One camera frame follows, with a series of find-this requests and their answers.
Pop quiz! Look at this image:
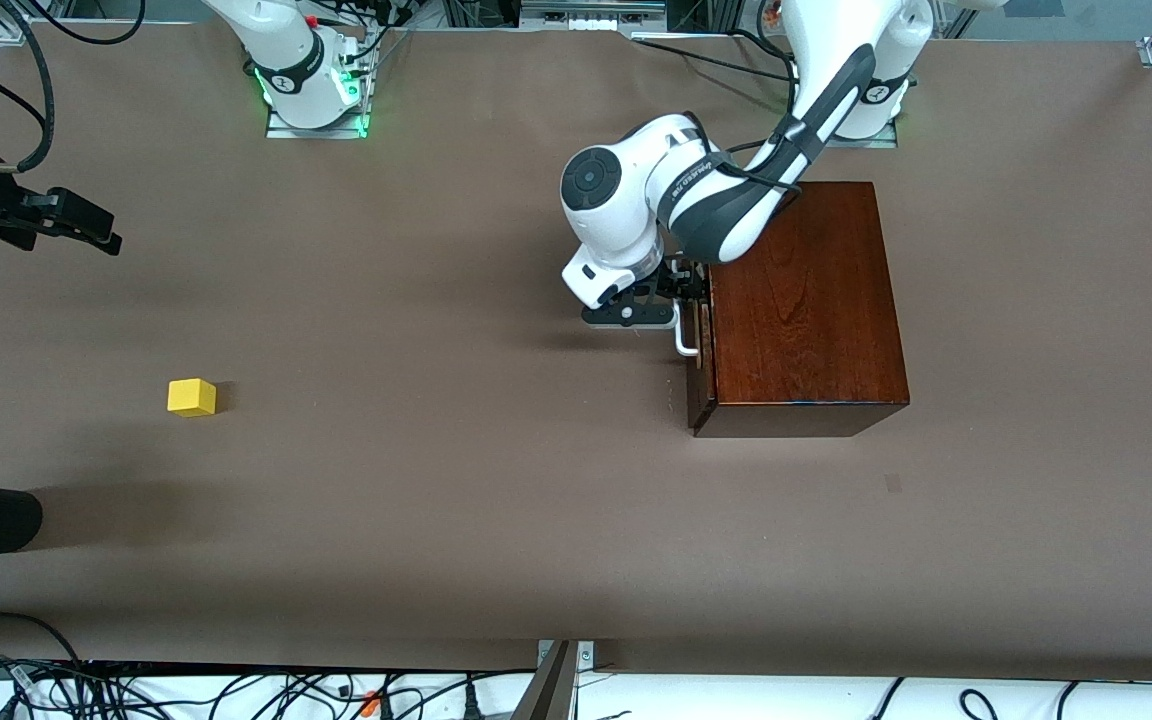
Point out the wooden drawer with white handle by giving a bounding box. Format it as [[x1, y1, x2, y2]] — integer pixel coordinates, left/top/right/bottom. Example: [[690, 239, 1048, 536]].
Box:
[[674, 298, 719, 429]]

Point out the yellow cube block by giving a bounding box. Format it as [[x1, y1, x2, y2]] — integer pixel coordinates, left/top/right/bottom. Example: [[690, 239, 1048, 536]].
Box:
[[167, 378, 218, 418]]

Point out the dark brown wooden cabinet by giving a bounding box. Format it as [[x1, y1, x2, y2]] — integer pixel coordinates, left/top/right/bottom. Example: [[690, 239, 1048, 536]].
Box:
[[686, 181, 911, 439]]

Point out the white power strip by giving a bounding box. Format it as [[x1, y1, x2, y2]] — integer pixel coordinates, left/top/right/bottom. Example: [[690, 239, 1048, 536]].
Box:
[[519, 0, 667, 33]]

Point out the white lower shelf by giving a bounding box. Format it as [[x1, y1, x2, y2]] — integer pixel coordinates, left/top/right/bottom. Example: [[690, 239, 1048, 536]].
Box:
[[0, 660, 1152, 720]]

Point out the dark diagonal bar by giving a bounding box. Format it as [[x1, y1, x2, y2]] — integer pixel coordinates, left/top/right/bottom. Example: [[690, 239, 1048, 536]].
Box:
[[511, 640, 577, 720]]

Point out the black hanging cable loop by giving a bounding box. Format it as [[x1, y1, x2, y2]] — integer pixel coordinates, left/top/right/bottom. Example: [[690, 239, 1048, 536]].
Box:
[[28, 0, 147, 48]]

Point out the thin black table cable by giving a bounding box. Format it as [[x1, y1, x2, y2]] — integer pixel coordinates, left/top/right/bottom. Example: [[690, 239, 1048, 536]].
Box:
[[631, 35, 799, 83]]

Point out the small metal bracket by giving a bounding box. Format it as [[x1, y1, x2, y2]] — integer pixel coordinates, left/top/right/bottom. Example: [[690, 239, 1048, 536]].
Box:
[[536, 640, 597, 673]]

